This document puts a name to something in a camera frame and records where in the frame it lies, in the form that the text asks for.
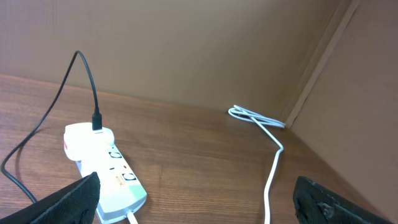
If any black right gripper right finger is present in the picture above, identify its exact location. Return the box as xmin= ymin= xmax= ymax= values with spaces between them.
xmin=293 ymin=176 xmax=392 ymax=224

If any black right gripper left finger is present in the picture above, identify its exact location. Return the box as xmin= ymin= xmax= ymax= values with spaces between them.
xmin=1 ymin=172 xmax=100 ymax=224

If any white charger adapter plug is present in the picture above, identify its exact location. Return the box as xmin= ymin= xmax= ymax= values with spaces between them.
xmin=63 ymin=123 xmax=114 ymax=161

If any white power strip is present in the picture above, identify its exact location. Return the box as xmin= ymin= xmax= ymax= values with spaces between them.
xmin=74 ymin=139 xmax=147 ymax=224

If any black USB charging cable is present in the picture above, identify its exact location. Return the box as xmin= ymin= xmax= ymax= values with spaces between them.
xmin=0 ymin=50 xmax=103 ymax=205

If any white power strip cord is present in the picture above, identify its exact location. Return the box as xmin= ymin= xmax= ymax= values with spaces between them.
xmin=228 ymin=105 xmax=286 ymax=224

